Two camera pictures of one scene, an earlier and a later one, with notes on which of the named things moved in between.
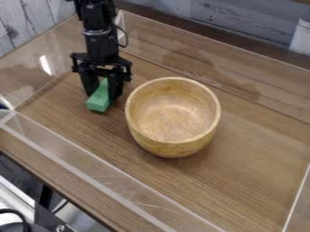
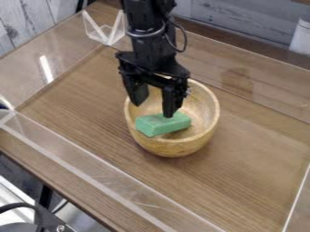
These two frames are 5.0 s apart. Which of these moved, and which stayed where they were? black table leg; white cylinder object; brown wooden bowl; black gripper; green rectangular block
Moved: black gripper; green rectangular block
Stayed: black table leg; brown wooden bowl; white cylinder object
